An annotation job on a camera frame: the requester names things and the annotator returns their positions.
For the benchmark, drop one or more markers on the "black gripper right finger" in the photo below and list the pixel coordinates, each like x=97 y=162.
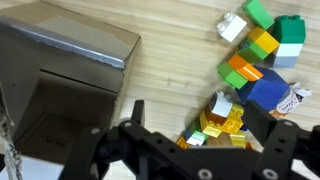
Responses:
x=258 y=120

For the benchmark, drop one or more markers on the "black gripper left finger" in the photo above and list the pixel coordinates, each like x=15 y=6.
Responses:
x=138 y=111

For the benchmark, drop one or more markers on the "brown cardboard shipping box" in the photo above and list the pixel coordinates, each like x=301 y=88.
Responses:
x=66 y=66

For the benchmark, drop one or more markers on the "yellow toy brick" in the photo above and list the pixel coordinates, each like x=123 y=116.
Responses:
x=209 y=128
x=233 y=121

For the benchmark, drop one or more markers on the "yellow toy block with stickers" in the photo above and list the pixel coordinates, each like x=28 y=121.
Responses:
x=238 y=139

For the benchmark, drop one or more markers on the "large blue block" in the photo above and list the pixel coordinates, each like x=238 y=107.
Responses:
x=265 y=90

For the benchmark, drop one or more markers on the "white and orange toy brick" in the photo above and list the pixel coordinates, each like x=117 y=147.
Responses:
x=220 y=106

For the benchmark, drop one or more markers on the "orange and green brick stack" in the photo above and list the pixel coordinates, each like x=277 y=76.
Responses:
x=245 y=68

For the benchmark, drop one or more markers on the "green white blue brick stack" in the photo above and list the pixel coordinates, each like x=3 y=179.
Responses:
x=196 y=135

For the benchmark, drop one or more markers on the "yellow and green brick stack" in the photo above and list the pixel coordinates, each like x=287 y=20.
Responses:
x=265 y=40

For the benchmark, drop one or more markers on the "green checkered cube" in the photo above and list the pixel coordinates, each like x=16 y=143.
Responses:
x=288 y=43

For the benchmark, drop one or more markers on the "bright green toy brick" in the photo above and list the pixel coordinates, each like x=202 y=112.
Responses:
x=258 y=14

